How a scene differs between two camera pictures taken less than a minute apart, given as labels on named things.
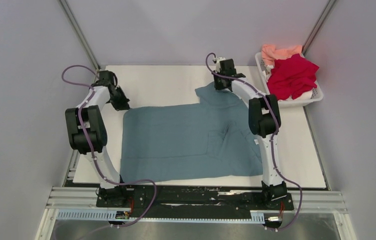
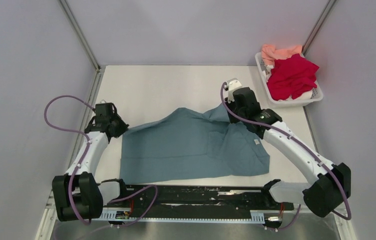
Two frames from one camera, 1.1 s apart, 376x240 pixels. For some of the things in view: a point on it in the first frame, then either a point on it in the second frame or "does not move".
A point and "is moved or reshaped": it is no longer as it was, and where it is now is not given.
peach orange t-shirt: [270, 53] does not move
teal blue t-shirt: [212, 138] is moved or reshaped
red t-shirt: [292, 77] does not move
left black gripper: [124, 105] → [123, 126]
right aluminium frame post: [317, 26] does not move
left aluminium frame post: [80, 34] does not move
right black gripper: [217, 85] → [232, 119]
